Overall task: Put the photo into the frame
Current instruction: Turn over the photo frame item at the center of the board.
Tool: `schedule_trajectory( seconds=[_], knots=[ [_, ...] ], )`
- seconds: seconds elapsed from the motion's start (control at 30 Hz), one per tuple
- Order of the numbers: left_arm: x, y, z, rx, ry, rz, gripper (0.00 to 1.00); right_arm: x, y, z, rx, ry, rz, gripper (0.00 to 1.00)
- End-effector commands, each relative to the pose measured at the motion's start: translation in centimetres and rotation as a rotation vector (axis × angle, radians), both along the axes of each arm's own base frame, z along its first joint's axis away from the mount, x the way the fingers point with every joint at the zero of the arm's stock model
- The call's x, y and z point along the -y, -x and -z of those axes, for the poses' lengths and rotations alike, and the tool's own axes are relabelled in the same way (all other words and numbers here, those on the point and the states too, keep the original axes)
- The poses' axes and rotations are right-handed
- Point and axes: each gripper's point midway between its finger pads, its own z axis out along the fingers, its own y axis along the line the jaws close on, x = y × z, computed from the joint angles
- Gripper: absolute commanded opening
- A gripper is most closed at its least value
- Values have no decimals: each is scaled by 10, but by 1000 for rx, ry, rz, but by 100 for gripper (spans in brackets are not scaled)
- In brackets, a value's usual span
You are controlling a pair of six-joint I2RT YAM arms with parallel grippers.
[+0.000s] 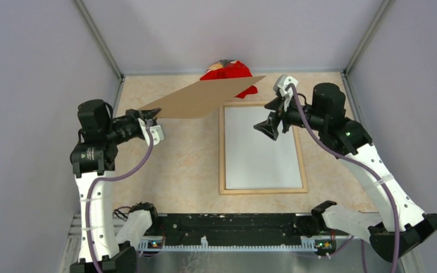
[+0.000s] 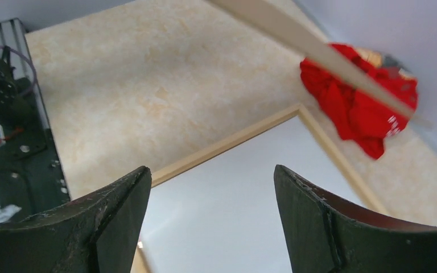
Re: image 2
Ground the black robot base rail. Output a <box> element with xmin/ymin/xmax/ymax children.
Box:
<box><xmin>0</xmin><ymin>18</ymin><xmax>71</xmax><ymax>222</ymax></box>

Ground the printed colour photo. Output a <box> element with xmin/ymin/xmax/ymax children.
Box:
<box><xmin>137</xmin><ymin>115</ymin><xmax>366</xmax><ymax>273</ymax></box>

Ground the brown cardboard backing board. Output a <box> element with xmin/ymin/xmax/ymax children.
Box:
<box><xmin>208</xmin><ymin>0</ymin><xmax>432</xmax><ymax>128</ymax></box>

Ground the light wooden picture frame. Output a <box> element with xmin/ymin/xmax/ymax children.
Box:
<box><xmin>130</xmin><ymin>104</ymin><xmax>389</xmax><ymax>273</ymax></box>

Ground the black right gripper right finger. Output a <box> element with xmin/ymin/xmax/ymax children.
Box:
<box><xmin>274</xmin><ymin>165</ymin><xmax>437</xmax><ymax>272</ymax></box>

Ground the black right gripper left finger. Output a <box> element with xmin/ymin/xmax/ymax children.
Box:
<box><xmin>0</xmin><ymin>166</ymin><xmax>151</xmax><ymax>272</ymax></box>

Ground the red crumpled cloth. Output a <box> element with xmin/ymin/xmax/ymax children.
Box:
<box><xmin>300</xmin><ymin>43</ymin><xmax>418</xmax><ymax>160</ymax></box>

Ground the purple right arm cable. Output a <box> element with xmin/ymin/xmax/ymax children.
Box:
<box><xmin>0</xmin><ymin>45</ymin><xmax>38</xmax><ymax>99</ymax></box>

